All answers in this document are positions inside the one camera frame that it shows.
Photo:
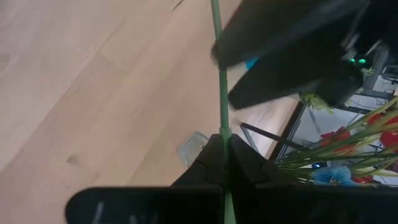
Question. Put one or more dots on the black metal table frame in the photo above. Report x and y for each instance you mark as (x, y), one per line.
(290, 130)

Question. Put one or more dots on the dark red artificial tulip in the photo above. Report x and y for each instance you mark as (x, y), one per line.
(223, 93)

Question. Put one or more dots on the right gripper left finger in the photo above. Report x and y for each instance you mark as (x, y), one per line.
(205, 171)

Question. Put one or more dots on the small-leaf plant in white pot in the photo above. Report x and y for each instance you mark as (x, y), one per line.
(315, 102)

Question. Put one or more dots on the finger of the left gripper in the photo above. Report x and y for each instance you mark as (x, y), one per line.
(267, 28)
(280, 81)

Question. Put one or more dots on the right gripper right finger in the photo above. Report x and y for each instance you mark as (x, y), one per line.
(248, 168)

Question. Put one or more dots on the red artificial flower bunch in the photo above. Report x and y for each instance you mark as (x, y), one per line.
(390, 138)

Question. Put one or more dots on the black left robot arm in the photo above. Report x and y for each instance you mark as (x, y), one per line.
(382, 28)

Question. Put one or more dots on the blue artificial flower bunch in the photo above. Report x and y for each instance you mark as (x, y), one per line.
(334, 175)

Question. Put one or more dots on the teal glass vase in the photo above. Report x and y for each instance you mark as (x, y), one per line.
(252, 63)

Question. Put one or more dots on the clear glass vase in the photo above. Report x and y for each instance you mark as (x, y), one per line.
(192, 149)

